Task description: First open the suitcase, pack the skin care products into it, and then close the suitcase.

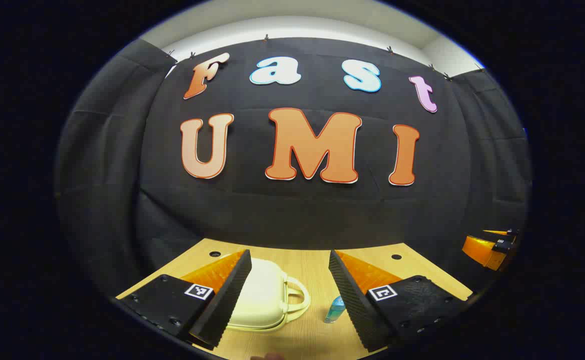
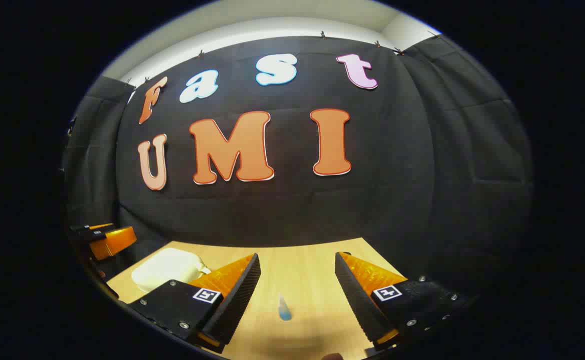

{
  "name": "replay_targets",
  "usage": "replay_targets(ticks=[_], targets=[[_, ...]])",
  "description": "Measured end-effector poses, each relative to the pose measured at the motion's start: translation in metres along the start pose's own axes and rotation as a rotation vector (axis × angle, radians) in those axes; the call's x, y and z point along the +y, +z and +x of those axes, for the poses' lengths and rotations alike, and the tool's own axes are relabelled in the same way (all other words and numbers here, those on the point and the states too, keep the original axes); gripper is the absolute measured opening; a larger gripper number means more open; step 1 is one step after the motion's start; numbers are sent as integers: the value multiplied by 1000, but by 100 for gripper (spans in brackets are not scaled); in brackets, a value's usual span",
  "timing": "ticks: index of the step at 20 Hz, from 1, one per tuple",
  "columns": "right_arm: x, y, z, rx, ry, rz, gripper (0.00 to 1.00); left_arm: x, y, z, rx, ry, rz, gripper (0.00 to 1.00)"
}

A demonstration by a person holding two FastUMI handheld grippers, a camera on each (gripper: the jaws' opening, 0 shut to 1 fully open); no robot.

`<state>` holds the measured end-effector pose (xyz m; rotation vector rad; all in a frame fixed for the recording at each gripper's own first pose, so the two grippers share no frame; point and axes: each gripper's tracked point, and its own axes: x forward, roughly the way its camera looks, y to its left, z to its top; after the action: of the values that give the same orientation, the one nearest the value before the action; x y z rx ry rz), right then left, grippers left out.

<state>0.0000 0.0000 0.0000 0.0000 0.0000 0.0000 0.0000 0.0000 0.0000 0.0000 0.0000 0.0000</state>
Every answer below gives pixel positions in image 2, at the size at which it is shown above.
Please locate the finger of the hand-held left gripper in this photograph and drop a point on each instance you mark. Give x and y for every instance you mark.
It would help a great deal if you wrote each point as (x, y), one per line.
(114, 243)
(88, 228)

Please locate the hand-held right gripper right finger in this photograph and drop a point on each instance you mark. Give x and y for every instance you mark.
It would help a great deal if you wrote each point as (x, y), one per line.
(357, 300)

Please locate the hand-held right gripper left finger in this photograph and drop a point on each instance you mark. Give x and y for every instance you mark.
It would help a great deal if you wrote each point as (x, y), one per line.
(242, 295)

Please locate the blue and white tube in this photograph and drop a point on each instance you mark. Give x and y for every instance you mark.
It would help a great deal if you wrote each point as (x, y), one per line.
(284, 309)

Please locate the pale yellow small suitcase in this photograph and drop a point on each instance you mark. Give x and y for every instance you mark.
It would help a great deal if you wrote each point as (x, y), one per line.
(167, 270)

